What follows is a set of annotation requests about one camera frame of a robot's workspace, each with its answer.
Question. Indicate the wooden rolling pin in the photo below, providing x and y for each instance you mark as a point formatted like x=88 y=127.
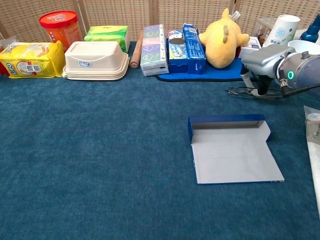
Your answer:
x=136 y=55

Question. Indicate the small white box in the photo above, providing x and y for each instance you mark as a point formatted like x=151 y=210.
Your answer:
x=252 y=45

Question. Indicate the yellow plush toy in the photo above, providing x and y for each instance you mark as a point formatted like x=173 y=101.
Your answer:
x=221 y=42

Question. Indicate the clear bag with beige cloth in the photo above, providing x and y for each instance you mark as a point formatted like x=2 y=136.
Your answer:
x=313 y=125

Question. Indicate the light blue plastic cup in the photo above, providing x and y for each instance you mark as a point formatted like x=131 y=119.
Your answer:
x=297 y=43

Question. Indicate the orange tub with red lid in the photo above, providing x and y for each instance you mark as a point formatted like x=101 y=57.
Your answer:
x=61 y=27

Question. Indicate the woven rattan folding screen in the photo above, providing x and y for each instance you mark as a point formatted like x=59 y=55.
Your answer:
x=117 y=12

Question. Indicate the dark blue carton box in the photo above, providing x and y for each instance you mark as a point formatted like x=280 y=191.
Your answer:
x=195 y=47

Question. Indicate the pastel multicolour tissue pack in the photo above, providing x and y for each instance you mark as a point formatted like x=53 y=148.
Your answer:
x=153 y=50

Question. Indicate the blue cloth mat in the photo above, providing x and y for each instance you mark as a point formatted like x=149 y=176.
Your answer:
x=212 y=73

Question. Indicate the clear pack brown snacks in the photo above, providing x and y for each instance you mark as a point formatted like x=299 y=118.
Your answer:
x=262 y=27

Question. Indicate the beige plastic lunch box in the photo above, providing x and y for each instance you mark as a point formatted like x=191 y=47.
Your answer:
x=95 y=60

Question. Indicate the dark blue spray bottle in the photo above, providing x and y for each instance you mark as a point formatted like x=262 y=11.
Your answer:
x=311 y=31

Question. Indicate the green tissue pack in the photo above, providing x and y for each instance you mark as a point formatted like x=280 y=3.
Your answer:
x=107 y=33

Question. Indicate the stack of white paper cups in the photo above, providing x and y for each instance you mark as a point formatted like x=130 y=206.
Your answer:
x=282 y=30

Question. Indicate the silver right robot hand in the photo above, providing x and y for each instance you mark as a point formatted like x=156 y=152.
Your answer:
x=265 y=60

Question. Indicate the yellow biscuit pack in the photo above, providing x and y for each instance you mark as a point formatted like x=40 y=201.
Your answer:
x=32 y=60

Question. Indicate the thin metal-framed eyeglasses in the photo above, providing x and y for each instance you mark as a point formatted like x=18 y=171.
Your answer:
x=241 y=91

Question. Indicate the blue yellow cookie box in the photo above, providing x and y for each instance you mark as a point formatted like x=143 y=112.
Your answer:
x=177 y=50

